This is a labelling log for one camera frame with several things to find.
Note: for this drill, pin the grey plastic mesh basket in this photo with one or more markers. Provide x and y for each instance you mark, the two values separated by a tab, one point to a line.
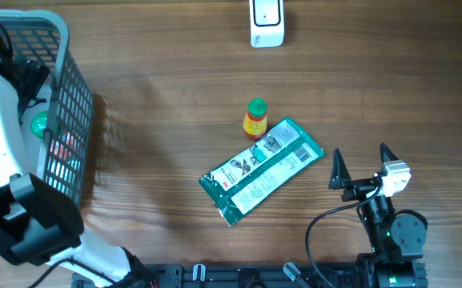
43	36

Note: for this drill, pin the small orange white box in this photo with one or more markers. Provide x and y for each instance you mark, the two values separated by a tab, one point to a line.
66	147

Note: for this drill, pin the red yellow green-capped bottle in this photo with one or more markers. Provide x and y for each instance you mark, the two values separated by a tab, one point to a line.
255	119

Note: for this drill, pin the black mounting rail base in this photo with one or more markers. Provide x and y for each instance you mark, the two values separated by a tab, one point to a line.
346	274

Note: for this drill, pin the green lidded round jar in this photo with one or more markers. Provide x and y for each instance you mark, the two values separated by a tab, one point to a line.
39	125

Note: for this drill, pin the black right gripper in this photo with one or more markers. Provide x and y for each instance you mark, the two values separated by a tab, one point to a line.
340	179

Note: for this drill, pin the green white sachet packet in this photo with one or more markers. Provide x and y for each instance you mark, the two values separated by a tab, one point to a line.
240	184

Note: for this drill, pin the white barcode scanner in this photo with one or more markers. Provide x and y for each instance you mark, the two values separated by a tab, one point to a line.
266	23

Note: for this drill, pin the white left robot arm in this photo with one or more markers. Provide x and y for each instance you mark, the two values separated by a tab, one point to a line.
40	225

